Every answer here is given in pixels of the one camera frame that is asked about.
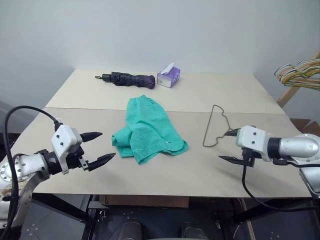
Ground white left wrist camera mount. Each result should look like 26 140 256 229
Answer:
50 124 84 175

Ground purple tissue box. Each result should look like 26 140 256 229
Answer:
156 62 182 89

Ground black metal table frame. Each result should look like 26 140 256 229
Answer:
21 193 320 240

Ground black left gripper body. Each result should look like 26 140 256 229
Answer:
65 144 90 173

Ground dark rounded foot shape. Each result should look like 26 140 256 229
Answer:
179 222 210 240
119 219 144 240

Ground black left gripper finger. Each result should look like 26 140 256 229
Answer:
79 131 104 144
87 152 117 172

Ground wooden clothes rack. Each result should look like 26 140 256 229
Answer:
275 48 320 109

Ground thin wooden slat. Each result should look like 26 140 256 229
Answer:
240 198 256 240

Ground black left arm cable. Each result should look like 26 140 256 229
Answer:
3 105 64 232

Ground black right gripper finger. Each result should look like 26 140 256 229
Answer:
223 127 241 137
218 155 245 166

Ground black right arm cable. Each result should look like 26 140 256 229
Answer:
241 158 320 210

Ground folded black purple umbrella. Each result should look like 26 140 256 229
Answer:
94 71 157 90

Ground flat brown cardboard sheet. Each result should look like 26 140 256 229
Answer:
99 195 190 209

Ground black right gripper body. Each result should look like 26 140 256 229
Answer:
240 147 256 168

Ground green shorts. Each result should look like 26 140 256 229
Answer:
110 94 189 166

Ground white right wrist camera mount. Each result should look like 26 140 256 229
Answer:
235 125 273 163

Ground thin wire clothes hanger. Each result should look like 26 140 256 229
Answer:
202 104 238 149

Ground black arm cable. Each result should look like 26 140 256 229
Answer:
3 105 64 232
241 158 320 210

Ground bundle of wire hangers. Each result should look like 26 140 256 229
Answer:
273 58 320 90

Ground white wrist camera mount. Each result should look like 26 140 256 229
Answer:
235 125 273 163
50 124 84 175

